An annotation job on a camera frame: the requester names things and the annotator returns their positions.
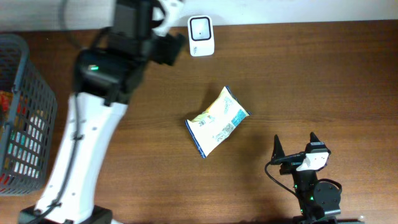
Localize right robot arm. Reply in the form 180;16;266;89
269;132;342;223

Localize items inside basket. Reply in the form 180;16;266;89
0;90;13;130

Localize grey plastic mesh basket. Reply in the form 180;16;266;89
1;34;58;197

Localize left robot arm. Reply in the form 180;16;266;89
18;0;185;224

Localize yellow white snack bag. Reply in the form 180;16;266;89
185;86;251;159

